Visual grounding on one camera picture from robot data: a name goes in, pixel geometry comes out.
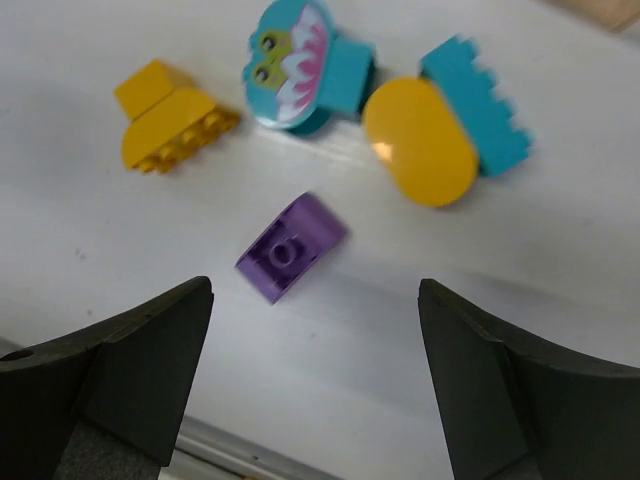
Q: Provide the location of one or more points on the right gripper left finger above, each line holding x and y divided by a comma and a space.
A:
106, 401

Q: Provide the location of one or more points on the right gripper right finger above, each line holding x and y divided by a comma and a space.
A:
512, 403

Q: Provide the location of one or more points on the purple small lego brick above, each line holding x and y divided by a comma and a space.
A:
302, 234

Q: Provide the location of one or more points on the yellow rounded lego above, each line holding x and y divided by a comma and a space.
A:
417, 136

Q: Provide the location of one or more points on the yellow lego brick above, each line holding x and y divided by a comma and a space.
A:
170, 118

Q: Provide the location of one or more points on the teal lego brick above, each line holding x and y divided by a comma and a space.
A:
469, 90

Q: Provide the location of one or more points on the teal frog flower lego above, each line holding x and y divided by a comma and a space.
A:
303, 70

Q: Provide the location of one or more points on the tan translucent container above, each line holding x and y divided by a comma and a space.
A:
612, 15

